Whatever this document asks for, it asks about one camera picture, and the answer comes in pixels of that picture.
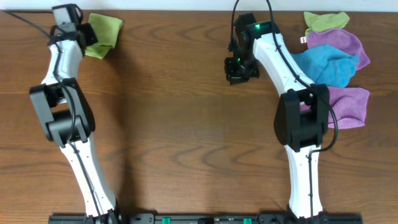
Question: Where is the lower purple cloth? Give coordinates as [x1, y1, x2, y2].
[300, 86, 371, 129]

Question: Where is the small green cloth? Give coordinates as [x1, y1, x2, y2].
[303, 12, 349, 36]

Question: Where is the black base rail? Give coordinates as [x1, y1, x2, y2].
[48, 213, 363, 224]

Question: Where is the upper purple cloth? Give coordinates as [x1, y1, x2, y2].
[305, 29, 371, 70]

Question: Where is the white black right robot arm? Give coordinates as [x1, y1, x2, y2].
[224, 13, 330, 223]

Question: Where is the blue cloth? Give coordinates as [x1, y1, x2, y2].
[291, 44, 359, 88]

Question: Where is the light green cloth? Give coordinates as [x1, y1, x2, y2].
[85, 13, 123, 59]

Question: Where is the purple cloth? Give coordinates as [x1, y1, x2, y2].
[305, 29, 371, 70]
[300, 86, 371, 129]

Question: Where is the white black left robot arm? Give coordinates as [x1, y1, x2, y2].
[29, 23, 124, 223]

